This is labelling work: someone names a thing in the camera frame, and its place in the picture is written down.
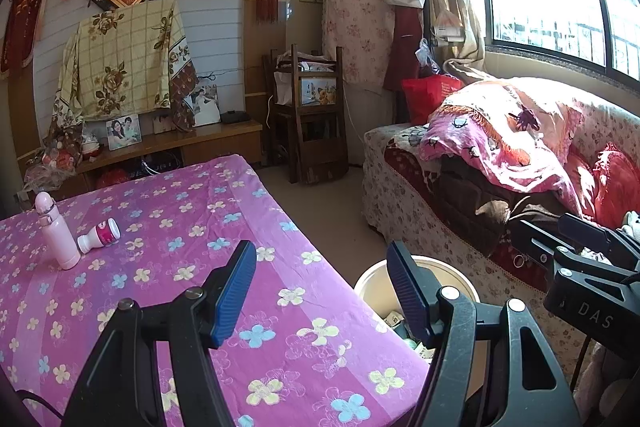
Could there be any printed carton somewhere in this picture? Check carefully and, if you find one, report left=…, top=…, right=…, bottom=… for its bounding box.
left=300, top=77, right=337, bottom=106

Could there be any red cushion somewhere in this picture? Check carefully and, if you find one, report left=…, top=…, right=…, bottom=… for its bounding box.
left=565, top=142, right=640, bottom=233

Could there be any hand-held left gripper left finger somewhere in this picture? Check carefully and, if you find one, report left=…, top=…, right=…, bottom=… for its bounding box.
left=60, top=239, right=258, bottom=427

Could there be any floral covered sofa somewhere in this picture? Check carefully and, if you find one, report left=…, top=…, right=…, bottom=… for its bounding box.
left=362, top=77, right=640, bottom=358

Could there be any pink floral tablecloth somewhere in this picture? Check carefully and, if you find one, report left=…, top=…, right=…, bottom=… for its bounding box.
left=0, top=154, right=436, bottom=427

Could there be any framed couple photo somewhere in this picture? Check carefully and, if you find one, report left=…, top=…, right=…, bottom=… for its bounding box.
left=106, top=114, right=143, bottom=151

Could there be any pink printed blanket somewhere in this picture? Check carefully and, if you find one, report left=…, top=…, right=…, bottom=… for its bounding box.
left=419, top=79, right=598, bottom=218

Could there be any person's right hand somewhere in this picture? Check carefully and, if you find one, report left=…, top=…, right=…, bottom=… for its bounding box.
left=575, top=344, right=640, bottom=410

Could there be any dark brown cloth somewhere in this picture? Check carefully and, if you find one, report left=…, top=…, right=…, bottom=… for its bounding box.
left=435, top=157, right=566, bottom=258

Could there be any white bottle with pink label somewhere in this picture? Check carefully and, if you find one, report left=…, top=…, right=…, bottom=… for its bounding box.
left=76, top=218, right=122, bottom=254

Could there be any wedding photo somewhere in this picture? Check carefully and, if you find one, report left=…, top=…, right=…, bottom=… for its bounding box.
left=190, top=84, right=221, bottom=128

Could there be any white red jar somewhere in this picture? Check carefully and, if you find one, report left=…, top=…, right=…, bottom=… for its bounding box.
left=80, top=134, right=103, bottom=158

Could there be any black cable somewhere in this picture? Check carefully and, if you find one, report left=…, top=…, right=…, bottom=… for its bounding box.
left=570, top=332, right=596, bottom=388

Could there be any beige plastic bin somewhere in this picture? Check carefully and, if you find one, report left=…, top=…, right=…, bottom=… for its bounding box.
left=353, top=256, right=493, bottom=388

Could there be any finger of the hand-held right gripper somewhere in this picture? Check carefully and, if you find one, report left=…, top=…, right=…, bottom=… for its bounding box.
left=509, top=219, right=640, bottom=286
left=556, top=213, right=640, bottom=269

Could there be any floral appliance cover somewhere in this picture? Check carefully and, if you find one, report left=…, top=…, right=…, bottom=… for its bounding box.
left=322, top=0, right=401, bottom=88

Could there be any dark wooden chair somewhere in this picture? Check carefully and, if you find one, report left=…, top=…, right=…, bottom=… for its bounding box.
left=262, top=47, right=349, bottom=185

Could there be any red hanging banner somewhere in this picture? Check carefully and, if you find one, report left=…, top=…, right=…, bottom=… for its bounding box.
left=0, top=0, right=58, bottom=75

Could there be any wooden cabinet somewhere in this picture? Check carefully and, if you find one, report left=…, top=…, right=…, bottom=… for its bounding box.
left=20, top=119, right=264, bottom=202

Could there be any white plastic bag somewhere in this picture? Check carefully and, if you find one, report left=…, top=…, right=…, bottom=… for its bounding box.
left=430, top=9, right=463, bottom=45

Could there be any dark red garment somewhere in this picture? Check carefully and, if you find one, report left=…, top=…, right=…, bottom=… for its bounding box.
left=384, top=4, right=426, bottom=92

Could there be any pink water bottle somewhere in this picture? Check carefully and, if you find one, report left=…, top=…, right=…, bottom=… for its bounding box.
left=34, top=192, right=82, bottom=270

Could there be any red plastic bag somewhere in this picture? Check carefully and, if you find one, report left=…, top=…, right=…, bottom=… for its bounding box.
left=401, top=74, right=466, bottom=125

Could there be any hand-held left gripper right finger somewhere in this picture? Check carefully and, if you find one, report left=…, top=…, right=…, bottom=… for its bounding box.
left=386, top=240, right=583, bottom=427

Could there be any clear bag of flowers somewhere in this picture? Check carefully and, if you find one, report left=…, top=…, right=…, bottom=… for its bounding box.
left=25, top=142, right=81, bottom=192

